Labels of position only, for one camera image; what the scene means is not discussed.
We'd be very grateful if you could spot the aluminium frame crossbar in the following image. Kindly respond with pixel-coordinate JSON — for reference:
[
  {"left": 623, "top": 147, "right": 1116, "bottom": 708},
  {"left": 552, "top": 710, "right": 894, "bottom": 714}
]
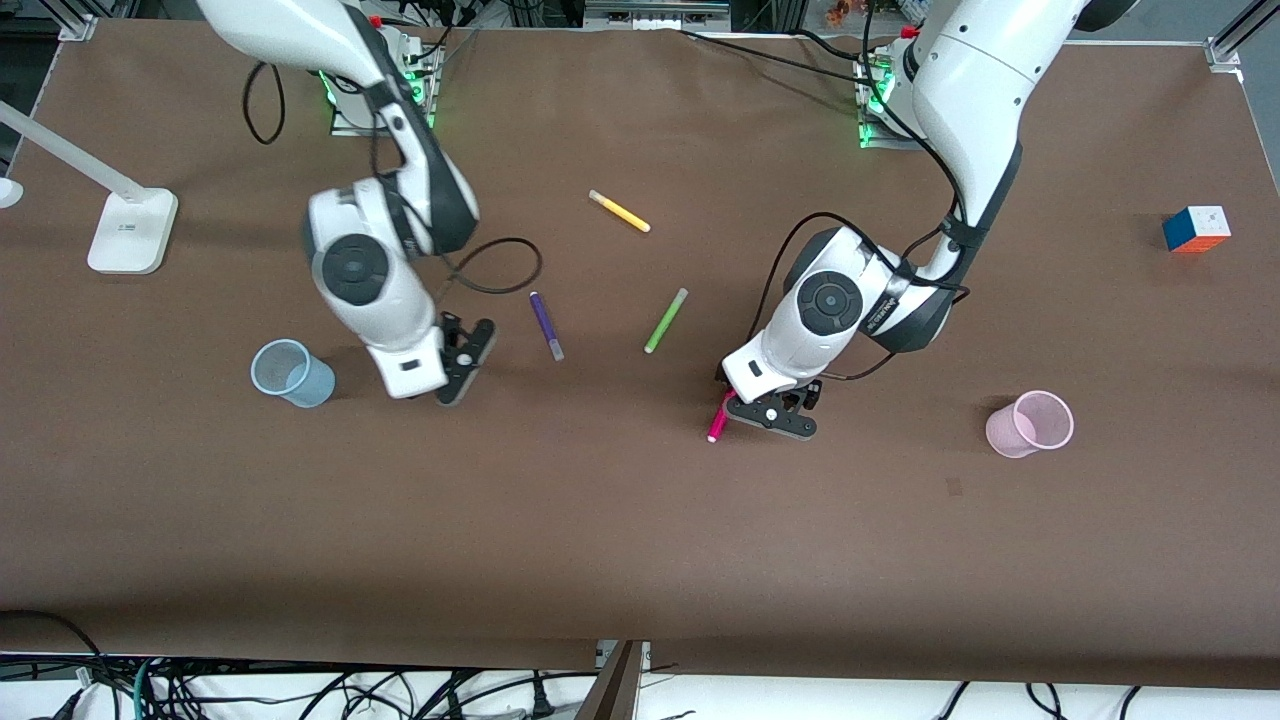
[{"left": 583, "top": 0, "right": 733, "bottom": 31}]

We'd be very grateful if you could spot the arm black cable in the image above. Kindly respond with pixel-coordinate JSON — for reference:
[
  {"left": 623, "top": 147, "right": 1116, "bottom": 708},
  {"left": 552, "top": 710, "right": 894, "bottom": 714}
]
[
  {"left": 748, "top": 0, "right": 973, "bottom": 383},
  {"left": 243, "top": 62, "right": 544, "bottom": 297}
]

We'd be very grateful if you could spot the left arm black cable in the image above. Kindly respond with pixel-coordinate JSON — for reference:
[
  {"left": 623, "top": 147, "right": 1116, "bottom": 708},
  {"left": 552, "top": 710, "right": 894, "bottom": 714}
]
[{"left": 748, "top": 0, "right": 973, "bottom": 383}]

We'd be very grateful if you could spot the purple marker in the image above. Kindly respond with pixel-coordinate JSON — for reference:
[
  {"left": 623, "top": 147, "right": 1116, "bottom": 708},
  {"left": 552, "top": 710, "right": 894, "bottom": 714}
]
[{"left": 529, "top": 291, "right": 565, "bottom": 362}]

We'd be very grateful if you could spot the black table cable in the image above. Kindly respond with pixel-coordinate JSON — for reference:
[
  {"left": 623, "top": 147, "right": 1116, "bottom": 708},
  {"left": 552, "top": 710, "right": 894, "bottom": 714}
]
[
  {"left": 680, "top": 28, "right": 869, "bottom": 81},
  {"left": 795, "top": 28, "right": 873, "bottom": 61}
]

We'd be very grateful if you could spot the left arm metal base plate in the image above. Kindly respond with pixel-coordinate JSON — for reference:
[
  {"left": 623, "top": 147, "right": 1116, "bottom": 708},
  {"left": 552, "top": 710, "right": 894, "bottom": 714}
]
[{"left": 855, "top": 50, "right": 926, "bottom": 151}]

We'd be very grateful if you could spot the yellow marker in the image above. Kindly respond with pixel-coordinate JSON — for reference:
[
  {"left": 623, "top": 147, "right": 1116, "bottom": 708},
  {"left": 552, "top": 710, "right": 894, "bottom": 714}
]
[{"left": 588, "top": 189, "right": 652, "bottom": 234}]

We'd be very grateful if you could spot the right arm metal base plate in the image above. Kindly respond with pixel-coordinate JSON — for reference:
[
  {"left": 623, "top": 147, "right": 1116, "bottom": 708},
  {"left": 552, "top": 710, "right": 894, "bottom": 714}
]
[{"left": 330, "top": 40, "right": 443, "bottom": 138}]

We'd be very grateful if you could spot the colourful puzzle cube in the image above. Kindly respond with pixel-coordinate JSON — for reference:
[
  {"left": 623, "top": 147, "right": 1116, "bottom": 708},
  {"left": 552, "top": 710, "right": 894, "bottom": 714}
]
[{"left": 1162, "top": 205, "right": 1232, "bottom": 254}]

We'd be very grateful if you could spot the aluminium frame profile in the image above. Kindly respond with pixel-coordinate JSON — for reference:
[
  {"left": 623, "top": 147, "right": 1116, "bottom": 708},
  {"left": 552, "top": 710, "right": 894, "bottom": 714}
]
[
  {"left": 58, "top": 0, "right": 101, "bottom": 43},
  {"left": 1203, "top": 0, "right": 1280, "bottom": 73}
]

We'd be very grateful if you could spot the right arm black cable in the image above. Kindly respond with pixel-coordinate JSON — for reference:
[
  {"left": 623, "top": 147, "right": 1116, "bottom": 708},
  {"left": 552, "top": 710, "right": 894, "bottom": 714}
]
[{"left": 243, "top": 62, "right": 544, "bottom": 297}]

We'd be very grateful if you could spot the pink plastic cup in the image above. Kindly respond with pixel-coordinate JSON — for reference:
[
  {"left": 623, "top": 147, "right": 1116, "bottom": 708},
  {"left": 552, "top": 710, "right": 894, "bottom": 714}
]
[{"left": 985, "top": 390, "right": 1075, "bottom": 459}]

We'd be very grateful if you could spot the green marker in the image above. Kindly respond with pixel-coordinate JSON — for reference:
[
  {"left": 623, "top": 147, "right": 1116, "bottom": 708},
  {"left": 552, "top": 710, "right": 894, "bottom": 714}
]
[{"left": 643, "top": 287, "right": 690, "bottom": 355}]

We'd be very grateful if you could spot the brown table leg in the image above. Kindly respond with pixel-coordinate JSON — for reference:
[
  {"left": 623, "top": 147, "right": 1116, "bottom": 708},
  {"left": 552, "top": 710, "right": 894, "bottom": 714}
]
[{"left": 575, "top": 640, "right": 647, "bottom": 720}]

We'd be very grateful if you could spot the blue plastic cup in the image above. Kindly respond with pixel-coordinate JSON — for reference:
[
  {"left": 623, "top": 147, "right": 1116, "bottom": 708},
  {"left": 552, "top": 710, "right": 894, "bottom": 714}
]
[{"left": 250, "top": 339, "right": 336, "bottom": 409}]

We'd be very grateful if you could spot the white desk lamp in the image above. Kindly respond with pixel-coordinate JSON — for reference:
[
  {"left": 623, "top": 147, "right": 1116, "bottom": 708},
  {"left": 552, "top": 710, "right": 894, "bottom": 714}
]
[{"left": 0, "top": 98, "right": 179, "bottom": 275}]

